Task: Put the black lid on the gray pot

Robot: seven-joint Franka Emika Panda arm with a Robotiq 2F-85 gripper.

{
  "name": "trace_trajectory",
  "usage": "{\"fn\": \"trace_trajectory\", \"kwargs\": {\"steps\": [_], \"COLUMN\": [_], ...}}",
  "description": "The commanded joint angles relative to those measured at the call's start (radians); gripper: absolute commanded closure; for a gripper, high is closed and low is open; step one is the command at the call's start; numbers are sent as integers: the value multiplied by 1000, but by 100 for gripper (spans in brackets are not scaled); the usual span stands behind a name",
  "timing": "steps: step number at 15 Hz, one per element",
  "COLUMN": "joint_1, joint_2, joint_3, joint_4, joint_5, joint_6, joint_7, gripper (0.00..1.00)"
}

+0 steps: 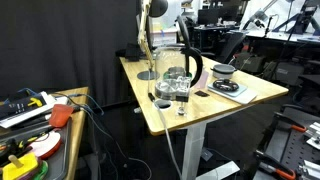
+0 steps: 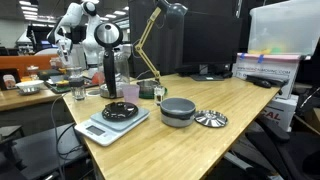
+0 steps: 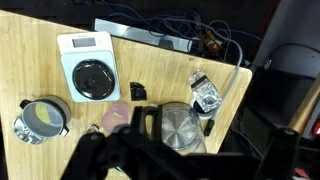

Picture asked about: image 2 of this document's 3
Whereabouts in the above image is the black round pot lid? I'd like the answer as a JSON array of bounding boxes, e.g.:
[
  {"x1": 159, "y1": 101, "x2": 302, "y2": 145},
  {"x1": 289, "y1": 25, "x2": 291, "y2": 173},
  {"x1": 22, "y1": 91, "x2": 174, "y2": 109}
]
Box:
[{"x1": 101, "y1": 101, "x2": 139, "y2": 122}]

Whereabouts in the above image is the black cable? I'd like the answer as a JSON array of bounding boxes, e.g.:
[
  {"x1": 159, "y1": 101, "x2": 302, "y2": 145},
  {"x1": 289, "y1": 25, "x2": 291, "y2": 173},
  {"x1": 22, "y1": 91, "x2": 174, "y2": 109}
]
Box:
[{"x1": 49, "y1": 93, "x2": 88, "y2": 180}]

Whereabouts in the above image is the gray cooking pot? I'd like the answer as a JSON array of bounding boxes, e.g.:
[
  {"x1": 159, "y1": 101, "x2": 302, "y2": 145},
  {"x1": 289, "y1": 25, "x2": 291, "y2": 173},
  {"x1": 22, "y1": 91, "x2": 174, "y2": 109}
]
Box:
[{"x1": 159, "y1": 97, "x2": 197, "y2": 129}]

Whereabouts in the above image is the black computer monitor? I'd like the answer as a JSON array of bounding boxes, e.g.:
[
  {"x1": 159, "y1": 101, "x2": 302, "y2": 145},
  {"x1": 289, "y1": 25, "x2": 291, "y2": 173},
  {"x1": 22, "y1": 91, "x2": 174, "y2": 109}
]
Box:
[{"x1": 180, "y1": 11, "x2": 243, "y2": 82}]

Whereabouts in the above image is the white digital kitchen scale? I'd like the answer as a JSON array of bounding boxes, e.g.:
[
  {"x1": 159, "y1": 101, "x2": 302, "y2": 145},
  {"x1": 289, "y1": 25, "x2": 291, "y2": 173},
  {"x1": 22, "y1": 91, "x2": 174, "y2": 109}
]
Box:
[{"x1": 74, "y1": 105, "x2": 151, "y2": 148}]

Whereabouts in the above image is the black office chair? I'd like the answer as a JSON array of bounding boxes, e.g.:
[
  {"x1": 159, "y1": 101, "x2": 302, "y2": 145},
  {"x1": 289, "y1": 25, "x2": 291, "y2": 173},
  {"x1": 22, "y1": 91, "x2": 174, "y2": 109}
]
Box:
[{"x1": 233, "y1": 114, "x2": 320, "y2": 180}]

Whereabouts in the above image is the white bowl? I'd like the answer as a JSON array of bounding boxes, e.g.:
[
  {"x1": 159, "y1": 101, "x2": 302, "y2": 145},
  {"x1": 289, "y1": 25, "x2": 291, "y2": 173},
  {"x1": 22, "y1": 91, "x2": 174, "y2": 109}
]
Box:
[{"x1": 15, "y1": 79, "x2": 45, "y2": 96}]

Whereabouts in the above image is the black low side table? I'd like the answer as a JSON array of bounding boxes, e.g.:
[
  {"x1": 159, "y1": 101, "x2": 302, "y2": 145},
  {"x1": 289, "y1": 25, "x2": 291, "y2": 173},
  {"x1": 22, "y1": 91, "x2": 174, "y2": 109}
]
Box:
[{"x1": 0, "y1": 122, "x2": 89, "y2": 180}]

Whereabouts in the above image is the white printed cardboard box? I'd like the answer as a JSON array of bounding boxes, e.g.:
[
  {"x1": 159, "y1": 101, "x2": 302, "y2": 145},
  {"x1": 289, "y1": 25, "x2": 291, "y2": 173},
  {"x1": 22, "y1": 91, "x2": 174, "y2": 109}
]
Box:
[{"x1": 231, "y1": 52, "x2": 301, "y2": 101}]

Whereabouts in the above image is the silver metal lid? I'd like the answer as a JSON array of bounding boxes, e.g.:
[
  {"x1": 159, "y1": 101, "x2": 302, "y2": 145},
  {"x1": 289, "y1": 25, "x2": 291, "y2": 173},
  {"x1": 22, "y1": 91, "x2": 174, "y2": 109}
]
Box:
[{"x1": 193, "y1": 109, "x2": 229, "y2": 129}]

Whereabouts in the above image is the glass jar with black band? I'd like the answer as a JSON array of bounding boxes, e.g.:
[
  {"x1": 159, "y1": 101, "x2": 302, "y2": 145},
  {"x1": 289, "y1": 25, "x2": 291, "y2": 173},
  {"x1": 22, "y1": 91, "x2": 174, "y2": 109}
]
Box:
[{"x1": 67, "y1": 66, "x2": 87, "y2": 102}]

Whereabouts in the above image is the glass kettle with black handle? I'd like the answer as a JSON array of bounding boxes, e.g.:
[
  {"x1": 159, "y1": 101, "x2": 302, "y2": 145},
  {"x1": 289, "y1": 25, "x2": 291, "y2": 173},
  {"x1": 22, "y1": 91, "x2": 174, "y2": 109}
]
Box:
[{"x1": 93, "y1": 21, "x2": 131, "y2": 100}]

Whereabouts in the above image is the white box with red letters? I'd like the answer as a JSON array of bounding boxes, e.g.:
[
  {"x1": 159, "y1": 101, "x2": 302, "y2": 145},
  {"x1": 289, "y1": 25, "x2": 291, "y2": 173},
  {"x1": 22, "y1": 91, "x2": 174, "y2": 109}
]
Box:
[{"x1": 262, "y1": 94, "x2": 300, "y2": 133}]

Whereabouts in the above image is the metal bowl with green rim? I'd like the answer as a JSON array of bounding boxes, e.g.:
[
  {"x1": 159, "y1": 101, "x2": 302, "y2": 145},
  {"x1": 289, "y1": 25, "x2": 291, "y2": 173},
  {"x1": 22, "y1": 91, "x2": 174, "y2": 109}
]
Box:
[{"x1": 136, "y1": 79, "x2": 168, "y2": 100}]

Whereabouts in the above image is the translucent plastic storage bin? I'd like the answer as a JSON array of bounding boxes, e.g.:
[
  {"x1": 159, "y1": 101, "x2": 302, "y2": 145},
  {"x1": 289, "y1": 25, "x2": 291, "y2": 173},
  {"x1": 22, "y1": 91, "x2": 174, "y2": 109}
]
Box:
[{"x1": 247, "y1": 0, "x2": 320, "y2": 57}]

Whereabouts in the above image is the pink plastic cup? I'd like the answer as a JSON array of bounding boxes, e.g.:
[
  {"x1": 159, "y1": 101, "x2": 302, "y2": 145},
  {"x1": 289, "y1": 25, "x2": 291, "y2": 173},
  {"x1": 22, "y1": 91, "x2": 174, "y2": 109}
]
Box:
[{"x1": 121, "y1": 83, "x2": 141, "y2": 106}]

